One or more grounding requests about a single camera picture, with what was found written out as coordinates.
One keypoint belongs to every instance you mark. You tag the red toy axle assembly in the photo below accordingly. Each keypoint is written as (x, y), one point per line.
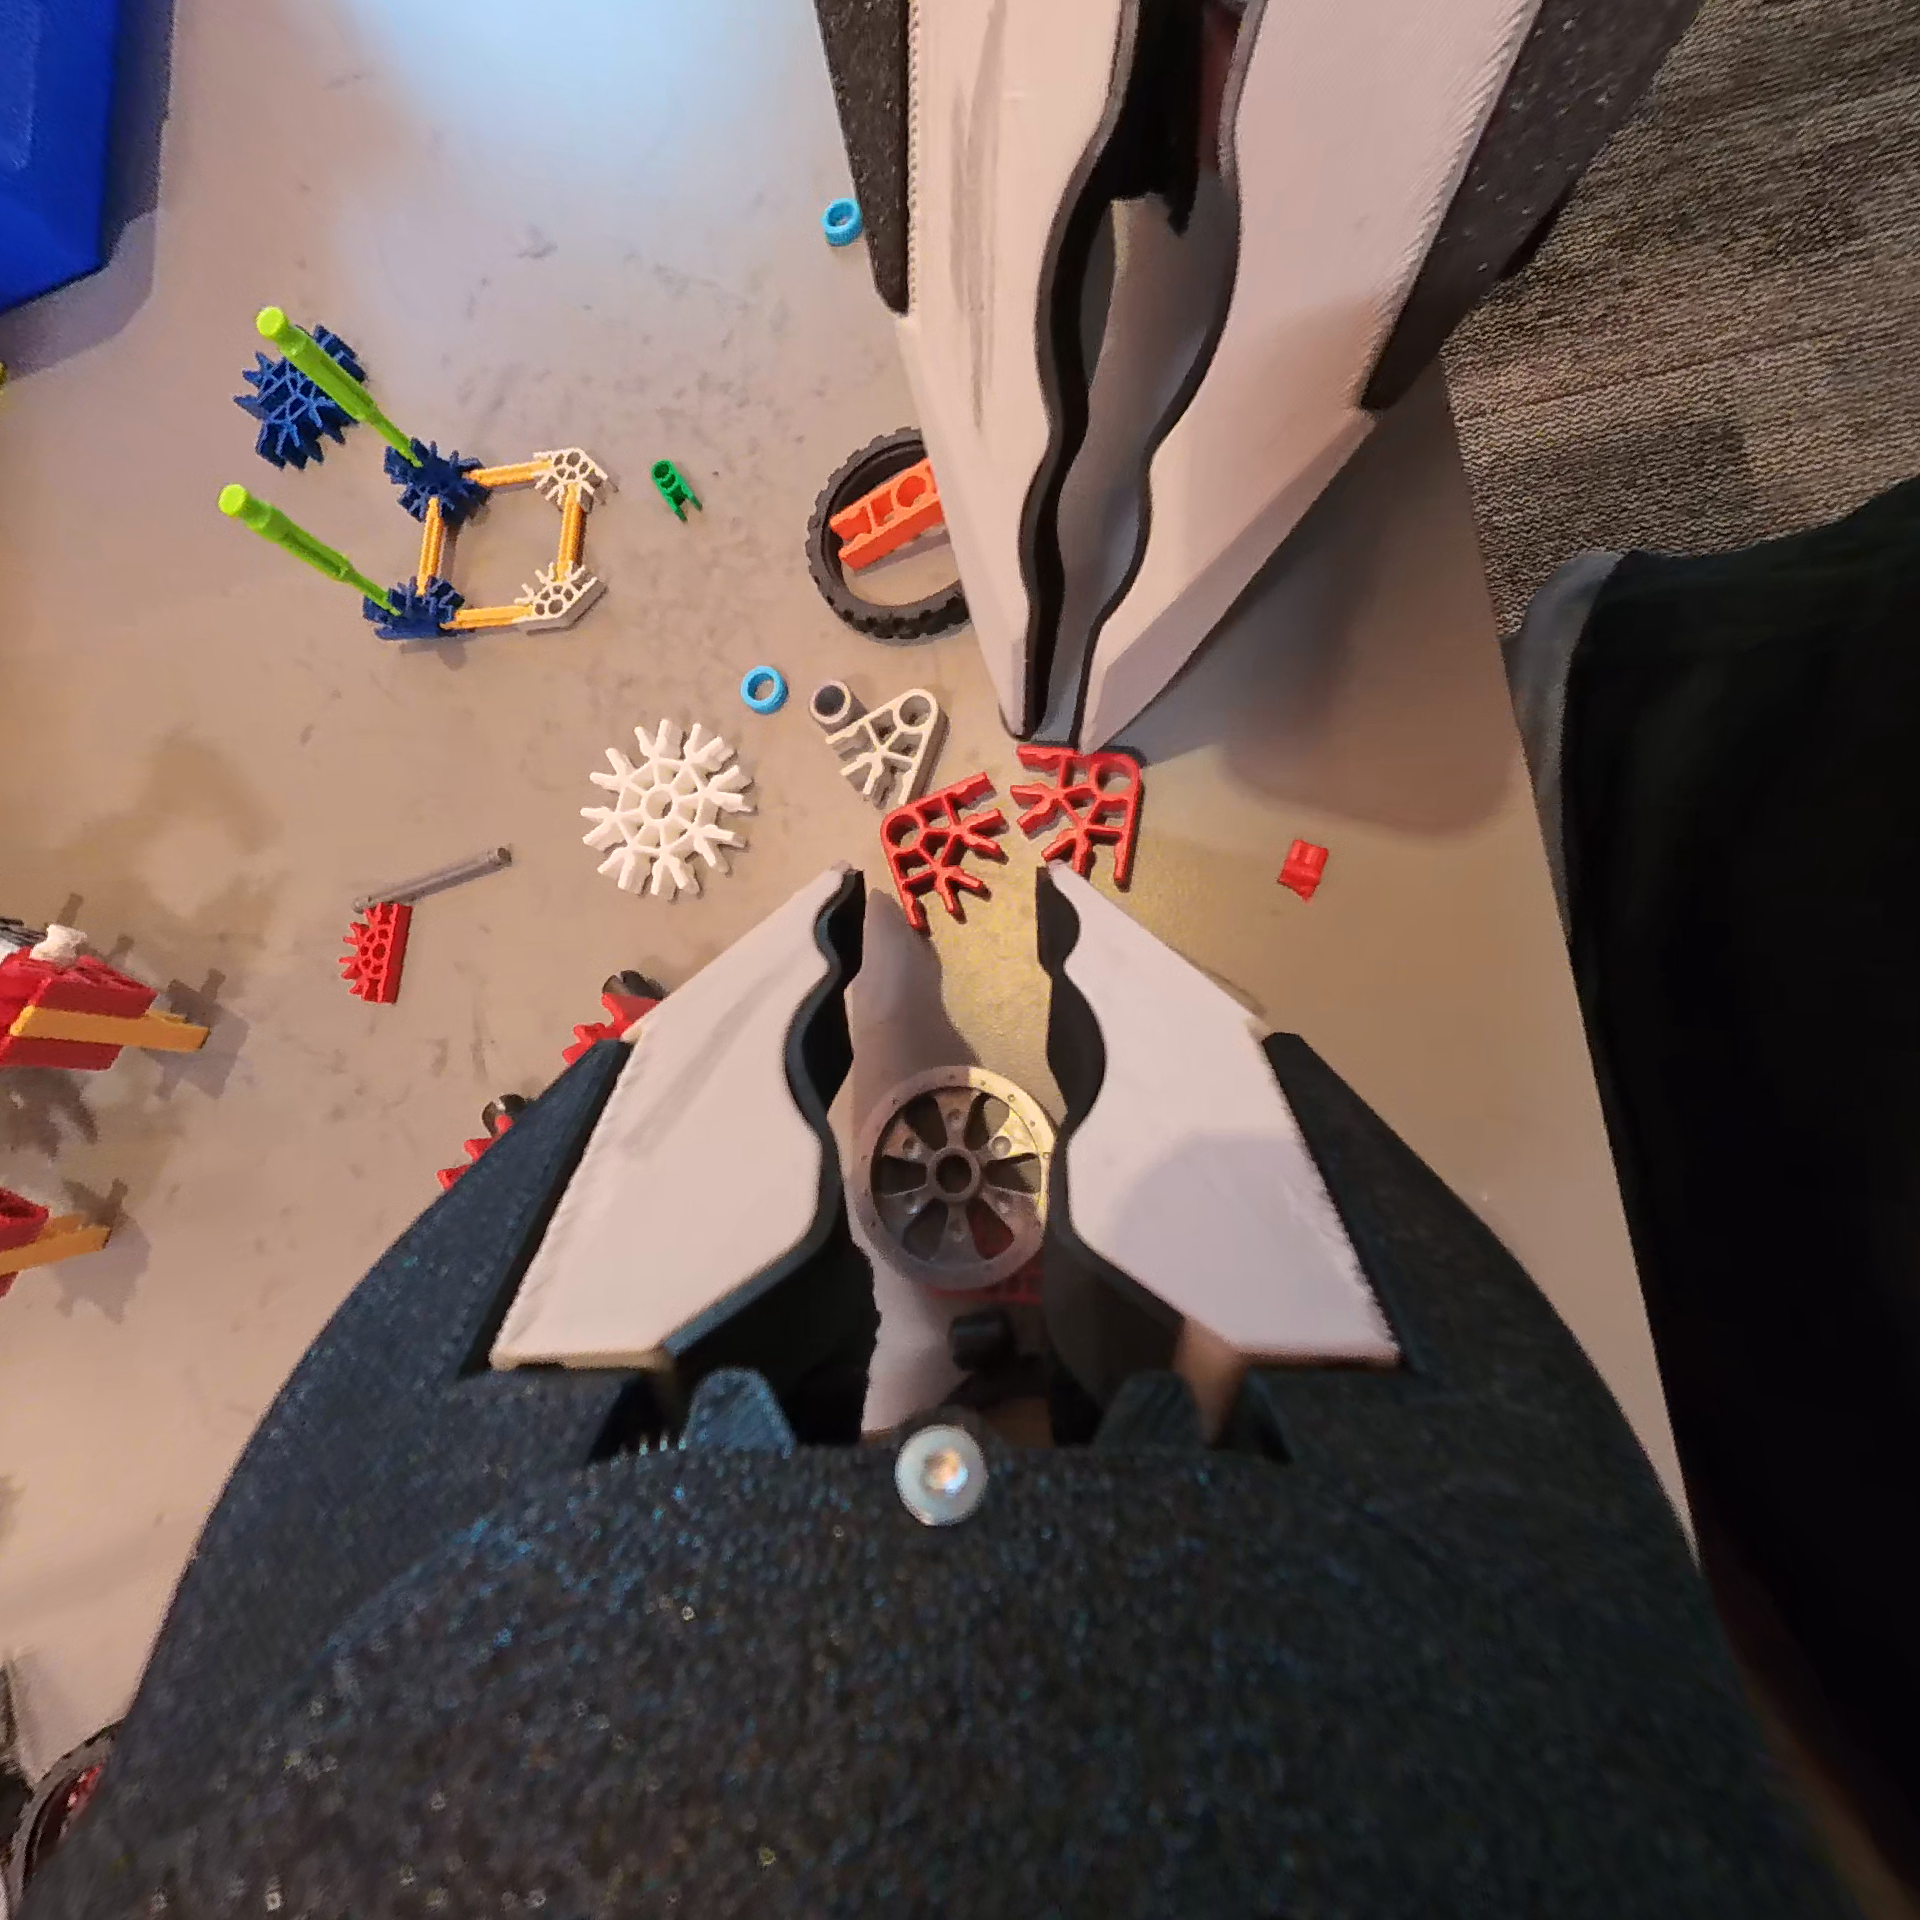
(608, 1027)

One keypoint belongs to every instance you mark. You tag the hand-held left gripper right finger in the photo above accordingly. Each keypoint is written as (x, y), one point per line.
(1215, 1184)

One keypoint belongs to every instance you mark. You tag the small red toy connector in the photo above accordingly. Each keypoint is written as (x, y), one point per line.
(377, 953)

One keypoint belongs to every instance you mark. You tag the square toy rod frame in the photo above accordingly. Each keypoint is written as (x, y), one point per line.
(434, 481)

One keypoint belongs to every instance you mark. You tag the silver toy wheel hub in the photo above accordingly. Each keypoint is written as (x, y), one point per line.
(961, 1177)

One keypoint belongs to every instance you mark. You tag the grey toy rod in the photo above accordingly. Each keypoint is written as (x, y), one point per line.
(441, 877)

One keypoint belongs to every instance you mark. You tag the white snowflake toy connector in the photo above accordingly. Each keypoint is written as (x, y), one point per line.
(667, 810)

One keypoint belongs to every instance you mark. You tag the black toy tyre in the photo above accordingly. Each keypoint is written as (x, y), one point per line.
(840, 593)

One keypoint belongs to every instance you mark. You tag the light grey toy connector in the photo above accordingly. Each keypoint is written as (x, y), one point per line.
(908, 721)

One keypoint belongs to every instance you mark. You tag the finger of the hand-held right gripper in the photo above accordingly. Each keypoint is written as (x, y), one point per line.
(1320, 299)
(973, 375)

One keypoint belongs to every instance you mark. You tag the blue plastic bin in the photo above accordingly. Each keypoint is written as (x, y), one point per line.
(59, 135)

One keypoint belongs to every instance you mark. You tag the colourful construction toy model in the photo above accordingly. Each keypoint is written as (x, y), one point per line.
(76, 997)

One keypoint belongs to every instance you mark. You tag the orange toy connector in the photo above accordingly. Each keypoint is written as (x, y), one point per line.
(885, 517)

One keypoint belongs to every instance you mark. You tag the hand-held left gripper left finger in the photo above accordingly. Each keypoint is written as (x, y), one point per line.
(674, 1184)

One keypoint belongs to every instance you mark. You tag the small red toy clip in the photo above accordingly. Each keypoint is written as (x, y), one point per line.
(1306, 869)

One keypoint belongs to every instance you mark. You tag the blue double toy connector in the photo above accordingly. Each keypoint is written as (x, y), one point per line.
(283, 411)

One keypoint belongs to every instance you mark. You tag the green toy clip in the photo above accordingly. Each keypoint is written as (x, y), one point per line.
(674, 487)

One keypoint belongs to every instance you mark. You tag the black tyre with colourful hub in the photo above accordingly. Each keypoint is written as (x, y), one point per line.
(59, 1778)

